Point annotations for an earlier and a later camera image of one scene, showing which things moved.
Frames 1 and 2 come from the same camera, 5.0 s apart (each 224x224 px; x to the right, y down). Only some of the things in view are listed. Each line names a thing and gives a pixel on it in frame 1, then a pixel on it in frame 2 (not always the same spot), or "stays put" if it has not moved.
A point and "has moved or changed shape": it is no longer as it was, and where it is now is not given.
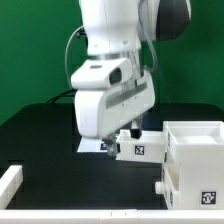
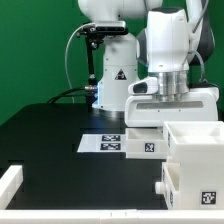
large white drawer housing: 199,148 stays put
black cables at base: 67,94 stays put
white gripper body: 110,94 → 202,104
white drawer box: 149,147 has moved or changed shape
